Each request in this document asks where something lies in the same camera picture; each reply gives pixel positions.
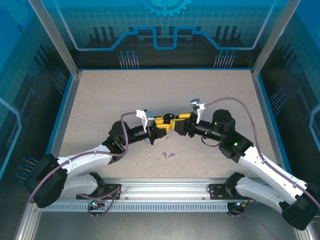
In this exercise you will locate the black earbud charging case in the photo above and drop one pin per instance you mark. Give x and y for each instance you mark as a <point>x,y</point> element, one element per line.
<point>168,116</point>

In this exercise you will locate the pink earbud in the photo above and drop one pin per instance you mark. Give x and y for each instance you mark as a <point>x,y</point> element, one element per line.
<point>168,138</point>

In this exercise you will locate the purple earbud charging case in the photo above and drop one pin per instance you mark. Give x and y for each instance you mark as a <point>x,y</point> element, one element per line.
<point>148,142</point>

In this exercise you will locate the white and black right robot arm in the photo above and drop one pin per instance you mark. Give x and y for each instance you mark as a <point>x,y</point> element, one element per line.
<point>265,167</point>

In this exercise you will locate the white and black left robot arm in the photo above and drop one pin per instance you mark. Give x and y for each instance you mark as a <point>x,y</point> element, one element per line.
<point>85,157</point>

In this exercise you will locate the small purple screws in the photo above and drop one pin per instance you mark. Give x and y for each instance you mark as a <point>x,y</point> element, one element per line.
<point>165,155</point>

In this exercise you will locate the purple earbud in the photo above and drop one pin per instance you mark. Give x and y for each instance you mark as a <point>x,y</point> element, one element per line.
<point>171,155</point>

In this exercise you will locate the small LED circuit board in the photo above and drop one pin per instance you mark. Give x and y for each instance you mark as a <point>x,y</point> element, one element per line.
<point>240,203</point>
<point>96,204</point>

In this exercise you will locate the aluminium table side rail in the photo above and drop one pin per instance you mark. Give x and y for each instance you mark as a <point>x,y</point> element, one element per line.
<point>261,100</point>
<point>70,100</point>

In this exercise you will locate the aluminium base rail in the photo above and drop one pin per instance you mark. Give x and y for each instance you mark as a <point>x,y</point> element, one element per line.
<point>165,190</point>

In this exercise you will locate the aluminium frame post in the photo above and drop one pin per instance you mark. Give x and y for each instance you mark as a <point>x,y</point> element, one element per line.
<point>275,37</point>
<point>55,37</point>

